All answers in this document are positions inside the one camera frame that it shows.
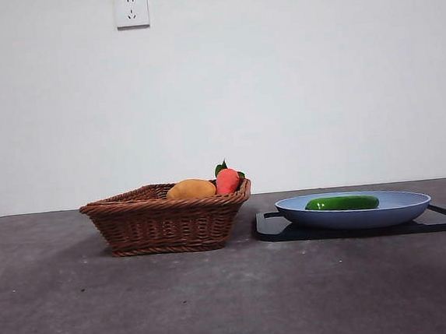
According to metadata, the green pepper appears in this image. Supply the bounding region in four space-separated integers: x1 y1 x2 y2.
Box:
304 192 381 216

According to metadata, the blue round plate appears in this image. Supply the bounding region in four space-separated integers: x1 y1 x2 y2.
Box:
273 184 434 237

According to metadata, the orange carrot with green leaves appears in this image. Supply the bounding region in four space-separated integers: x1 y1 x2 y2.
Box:
212 156 247 195

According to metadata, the dark rectangular tray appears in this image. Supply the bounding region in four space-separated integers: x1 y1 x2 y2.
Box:
254 195 446 248

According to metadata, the brown wicker basket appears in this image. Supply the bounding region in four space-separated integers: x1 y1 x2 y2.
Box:
76 174 258 262

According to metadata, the white wall socket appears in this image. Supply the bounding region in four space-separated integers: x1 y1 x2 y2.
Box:
114 0 151 31

